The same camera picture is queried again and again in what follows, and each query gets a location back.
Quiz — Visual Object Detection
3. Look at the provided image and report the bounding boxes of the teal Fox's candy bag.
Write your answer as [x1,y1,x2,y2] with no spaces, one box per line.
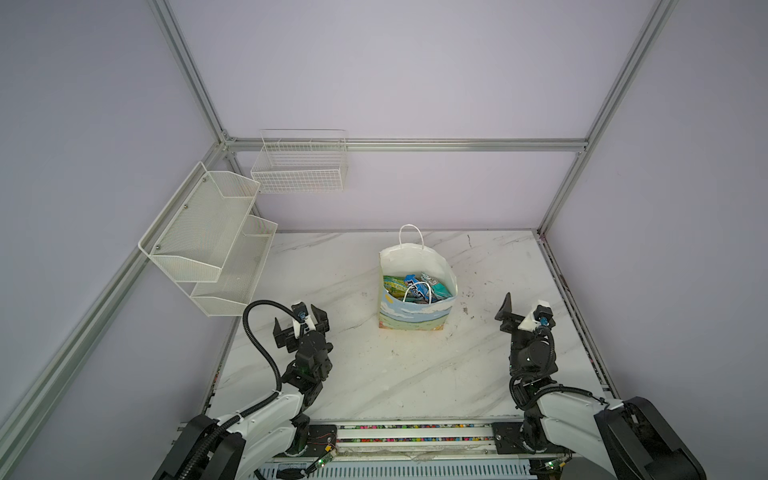
[421,273,453,301]

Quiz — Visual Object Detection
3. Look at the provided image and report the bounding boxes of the blue snack packet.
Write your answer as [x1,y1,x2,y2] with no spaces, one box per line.
[404,274,434,304]

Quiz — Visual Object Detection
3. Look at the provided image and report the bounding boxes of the white printed paper bag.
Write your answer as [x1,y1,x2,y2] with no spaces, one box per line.
[378,224,459,331]

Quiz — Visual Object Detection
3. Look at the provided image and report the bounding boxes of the green candy bag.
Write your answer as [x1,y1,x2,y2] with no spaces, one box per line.
[382,276,409,301]

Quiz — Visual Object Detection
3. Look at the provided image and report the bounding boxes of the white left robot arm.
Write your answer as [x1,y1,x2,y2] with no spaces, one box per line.
[154,300,333,479]

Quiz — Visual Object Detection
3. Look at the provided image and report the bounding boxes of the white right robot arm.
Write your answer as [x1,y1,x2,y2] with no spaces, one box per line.
[495,296,706,479]

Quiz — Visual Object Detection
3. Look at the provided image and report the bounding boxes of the white mesh shelf lower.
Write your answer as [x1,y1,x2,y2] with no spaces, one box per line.
[191,215,278,317]

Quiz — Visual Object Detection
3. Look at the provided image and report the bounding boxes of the white mesh shelf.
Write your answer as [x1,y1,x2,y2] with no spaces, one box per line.
[191,215,278,317]
[138,163,260,283]

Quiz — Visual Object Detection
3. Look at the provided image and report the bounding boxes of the white mesh shelf upper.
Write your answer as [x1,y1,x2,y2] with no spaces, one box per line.
[138,163,260,283]

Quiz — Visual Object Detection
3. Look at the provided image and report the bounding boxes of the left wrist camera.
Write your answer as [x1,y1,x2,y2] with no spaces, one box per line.
[291,302,317,339]

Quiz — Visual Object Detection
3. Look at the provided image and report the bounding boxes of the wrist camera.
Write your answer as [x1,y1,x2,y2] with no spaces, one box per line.
[291,302,317,339]
[518,300,556,332]

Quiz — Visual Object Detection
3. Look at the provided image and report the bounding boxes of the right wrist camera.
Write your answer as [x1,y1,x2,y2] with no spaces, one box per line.
[518,300,556,332]

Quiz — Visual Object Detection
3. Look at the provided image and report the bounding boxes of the black corrugated cable right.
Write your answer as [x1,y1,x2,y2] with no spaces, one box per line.
[508,335,610,415]

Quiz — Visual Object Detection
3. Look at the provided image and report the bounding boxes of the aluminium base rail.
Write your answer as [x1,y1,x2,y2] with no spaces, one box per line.
[277,422,534,479]

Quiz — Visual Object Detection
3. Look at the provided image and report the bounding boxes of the white wire basket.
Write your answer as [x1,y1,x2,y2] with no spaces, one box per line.
[251,129,348,194]

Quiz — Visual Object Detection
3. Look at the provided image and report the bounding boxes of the aluminium frame posts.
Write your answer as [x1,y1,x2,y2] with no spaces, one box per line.
[1,1,677,478]

